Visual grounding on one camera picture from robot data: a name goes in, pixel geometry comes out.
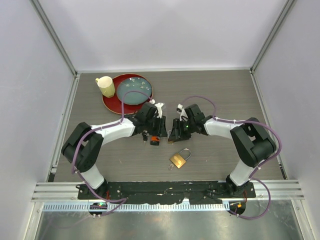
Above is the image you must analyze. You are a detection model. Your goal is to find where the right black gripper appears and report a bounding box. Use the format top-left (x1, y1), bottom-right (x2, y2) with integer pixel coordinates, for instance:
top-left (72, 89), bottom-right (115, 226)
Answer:
top-left (168, 118), bottom-right (196, 142)

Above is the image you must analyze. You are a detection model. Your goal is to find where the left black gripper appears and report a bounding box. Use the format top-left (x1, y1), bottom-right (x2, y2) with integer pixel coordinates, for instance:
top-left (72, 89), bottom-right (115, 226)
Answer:
top-left (145, 115), bottom-right (168, 138)

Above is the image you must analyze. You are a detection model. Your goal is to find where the orange black padlock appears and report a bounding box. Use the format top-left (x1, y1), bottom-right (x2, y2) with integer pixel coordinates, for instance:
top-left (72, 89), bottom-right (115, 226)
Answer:
top-left (150, 136), bottom-right (161, 146)

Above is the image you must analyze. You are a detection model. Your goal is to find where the black-headed key bunch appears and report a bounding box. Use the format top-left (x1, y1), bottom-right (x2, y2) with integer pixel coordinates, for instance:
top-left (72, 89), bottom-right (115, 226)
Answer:
top-left (141, 131), bottom-right (150, 145)

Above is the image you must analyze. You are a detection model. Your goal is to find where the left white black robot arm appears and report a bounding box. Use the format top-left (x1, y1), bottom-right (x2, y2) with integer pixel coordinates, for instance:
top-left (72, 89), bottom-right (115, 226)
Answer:
top-left (61, 100), bottom-right (168, 200)

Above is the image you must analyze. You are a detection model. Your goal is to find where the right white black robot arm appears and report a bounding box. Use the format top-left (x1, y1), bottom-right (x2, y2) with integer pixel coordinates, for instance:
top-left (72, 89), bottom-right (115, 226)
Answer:
top-left (168, 104), bottom-right (277, 198)

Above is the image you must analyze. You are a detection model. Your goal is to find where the large brass padlock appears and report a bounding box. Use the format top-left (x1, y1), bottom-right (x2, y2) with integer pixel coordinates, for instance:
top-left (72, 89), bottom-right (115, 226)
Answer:
top-left (169, 148), bottom-right (192, 169)

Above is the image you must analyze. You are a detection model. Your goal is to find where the red round tray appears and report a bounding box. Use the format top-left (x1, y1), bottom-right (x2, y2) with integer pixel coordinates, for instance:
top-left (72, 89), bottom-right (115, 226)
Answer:
top-left (102, 73), bottom-right (153, 115)

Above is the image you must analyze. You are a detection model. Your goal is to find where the blue-grey ceramic plate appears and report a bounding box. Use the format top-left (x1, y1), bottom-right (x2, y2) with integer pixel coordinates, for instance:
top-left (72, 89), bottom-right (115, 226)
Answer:
top-left (116, 76), bottom-right (153, 106)

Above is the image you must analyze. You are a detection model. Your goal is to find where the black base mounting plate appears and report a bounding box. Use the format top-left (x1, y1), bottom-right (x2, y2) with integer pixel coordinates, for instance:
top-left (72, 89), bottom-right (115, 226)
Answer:
top-left (77, 180), bottom-right (257, 204)

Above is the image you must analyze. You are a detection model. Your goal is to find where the yellow ceramic mug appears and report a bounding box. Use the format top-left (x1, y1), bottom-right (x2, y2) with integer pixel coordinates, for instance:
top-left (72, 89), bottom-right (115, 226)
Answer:
top-left (95, 76), bottom-right (116, 98)

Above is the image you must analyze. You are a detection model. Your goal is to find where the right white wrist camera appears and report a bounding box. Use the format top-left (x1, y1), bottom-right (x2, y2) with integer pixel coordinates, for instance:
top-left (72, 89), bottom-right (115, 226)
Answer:
top-left (176, 104), bottom-right (189, 122)

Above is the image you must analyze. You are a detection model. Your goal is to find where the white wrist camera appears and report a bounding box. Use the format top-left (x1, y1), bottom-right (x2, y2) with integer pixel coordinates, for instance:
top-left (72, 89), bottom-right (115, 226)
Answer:
top-left (149, 99), bottom-right (165, 119)
top-left (176, 104), bottom-right (189, 122)

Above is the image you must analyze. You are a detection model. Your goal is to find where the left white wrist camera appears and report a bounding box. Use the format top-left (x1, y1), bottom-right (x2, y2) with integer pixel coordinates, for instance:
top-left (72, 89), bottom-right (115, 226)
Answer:
top-left (149, 99), bottom-right (165, 119)

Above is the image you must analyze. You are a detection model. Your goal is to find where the small key with ring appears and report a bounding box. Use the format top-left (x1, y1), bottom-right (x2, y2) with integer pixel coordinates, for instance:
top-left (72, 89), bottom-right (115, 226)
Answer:
top-left (168, 164), bottom-right (175, 171)

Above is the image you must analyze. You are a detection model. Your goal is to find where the white slotted cable duct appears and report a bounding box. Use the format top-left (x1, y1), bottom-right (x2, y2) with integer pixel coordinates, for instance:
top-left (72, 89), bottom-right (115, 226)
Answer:
top-left (42, 200), bottom-right (230, 212)

